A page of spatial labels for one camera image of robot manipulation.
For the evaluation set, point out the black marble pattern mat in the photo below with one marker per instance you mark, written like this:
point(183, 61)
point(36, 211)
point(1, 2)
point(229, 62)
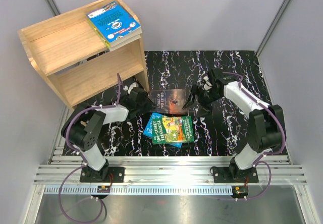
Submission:
point(220, 134)

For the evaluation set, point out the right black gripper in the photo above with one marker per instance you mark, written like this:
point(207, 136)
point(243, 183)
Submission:
point(198, 92)

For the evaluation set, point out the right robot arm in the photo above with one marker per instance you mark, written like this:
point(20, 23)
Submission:
point(266, 133)

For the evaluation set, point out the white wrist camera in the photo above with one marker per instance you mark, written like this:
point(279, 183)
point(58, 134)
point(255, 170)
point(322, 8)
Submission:
point(206, 84)
point(129, 88)

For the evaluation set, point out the green 104-Storey Treehouse book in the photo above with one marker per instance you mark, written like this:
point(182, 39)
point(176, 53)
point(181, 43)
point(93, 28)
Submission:
point(172, 130)

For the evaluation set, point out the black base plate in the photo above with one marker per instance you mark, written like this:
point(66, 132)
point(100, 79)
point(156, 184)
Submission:
point(231, 174)
point(113, 174)

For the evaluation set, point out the blue paperback book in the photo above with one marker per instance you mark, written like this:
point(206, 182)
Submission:
point(108, 13)

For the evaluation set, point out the dark Tale of Two Cities book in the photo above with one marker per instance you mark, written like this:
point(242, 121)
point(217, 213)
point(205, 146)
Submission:
point(169, 101)

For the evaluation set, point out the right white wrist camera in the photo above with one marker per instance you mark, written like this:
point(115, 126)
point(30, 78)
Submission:
point(206, 84)

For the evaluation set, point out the blue 26-Storey Treehouse book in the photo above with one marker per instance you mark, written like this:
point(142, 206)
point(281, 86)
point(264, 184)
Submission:
point(148, 132)

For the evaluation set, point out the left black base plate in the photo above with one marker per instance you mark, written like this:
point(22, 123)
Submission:
point(113, 174)

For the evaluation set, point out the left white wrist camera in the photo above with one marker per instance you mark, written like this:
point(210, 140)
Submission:
point(129, 88)

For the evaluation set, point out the aluminium mounting rail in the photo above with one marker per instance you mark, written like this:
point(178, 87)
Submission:
point(164, 176)

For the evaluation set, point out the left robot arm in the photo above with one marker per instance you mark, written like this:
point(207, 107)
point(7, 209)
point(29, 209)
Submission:
point(82, 129)

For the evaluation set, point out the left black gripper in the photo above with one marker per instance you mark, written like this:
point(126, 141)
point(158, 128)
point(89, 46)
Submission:
point(149, 105)

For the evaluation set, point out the green 65-Storey Treehouse book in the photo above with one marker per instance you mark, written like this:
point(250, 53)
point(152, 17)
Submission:
point(116, 46)

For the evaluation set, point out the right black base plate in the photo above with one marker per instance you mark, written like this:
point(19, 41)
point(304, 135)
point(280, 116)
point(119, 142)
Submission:
point(231, 174)

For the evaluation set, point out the wooden two-tier shelf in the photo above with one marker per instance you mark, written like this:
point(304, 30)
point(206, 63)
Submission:
point(74, 62)

